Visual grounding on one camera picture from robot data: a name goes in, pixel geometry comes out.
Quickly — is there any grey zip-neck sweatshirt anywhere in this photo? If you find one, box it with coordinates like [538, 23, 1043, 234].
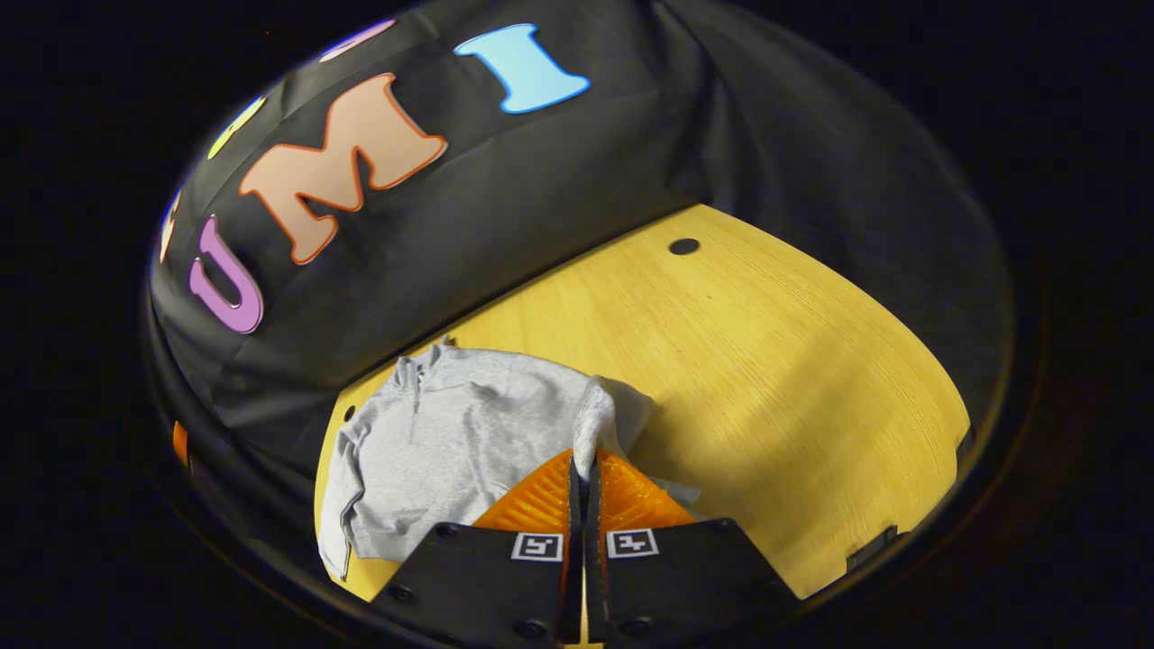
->
[317, 335, 704, 582]

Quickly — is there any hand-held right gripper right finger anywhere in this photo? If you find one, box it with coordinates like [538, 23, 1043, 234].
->
[584, 447, 803, 646]

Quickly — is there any black backdrop cloth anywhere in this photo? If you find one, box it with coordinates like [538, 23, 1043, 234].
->
[149, 0, 1015, 596]

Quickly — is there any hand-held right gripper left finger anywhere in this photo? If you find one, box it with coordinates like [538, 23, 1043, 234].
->
[370, 449, 584, 646]

